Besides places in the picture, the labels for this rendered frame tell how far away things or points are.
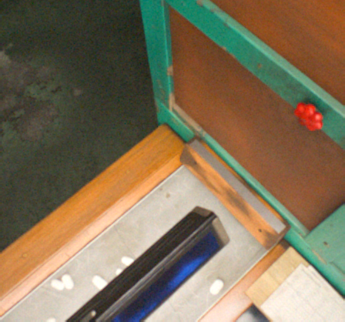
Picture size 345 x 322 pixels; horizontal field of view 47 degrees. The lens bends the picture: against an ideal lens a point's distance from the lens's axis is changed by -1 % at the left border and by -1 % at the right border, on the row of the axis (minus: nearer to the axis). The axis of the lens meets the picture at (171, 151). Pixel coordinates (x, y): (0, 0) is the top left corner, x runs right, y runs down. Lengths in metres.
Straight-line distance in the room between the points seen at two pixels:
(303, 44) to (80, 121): 1.60
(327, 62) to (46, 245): 0.75
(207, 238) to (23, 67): 1.82
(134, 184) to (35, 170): 1.02
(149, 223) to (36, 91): 1.33
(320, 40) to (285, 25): 0.05
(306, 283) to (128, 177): 0.48
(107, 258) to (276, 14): 0.69
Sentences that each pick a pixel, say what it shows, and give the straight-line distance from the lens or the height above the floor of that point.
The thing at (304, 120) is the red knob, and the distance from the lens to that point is 0.55.
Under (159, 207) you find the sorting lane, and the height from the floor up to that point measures 0.74.
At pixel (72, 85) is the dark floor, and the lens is 2.14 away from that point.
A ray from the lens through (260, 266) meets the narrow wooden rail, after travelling 0.96.
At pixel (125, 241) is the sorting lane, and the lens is 1.00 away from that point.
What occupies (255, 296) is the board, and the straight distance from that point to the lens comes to 0.94.
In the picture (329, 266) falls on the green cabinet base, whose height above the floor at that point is 0.84.
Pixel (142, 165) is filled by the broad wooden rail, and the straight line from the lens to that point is 1.02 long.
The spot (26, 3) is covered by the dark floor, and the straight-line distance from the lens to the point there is 2.60.
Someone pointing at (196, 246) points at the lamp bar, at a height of 1.09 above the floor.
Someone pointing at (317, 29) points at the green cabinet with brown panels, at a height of 1.35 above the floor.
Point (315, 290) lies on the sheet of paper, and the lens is 0.97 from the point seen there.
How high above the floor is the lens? 1.70
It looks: 65 degrees down
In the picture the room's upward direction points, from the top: 6 degrees counter-clockwise
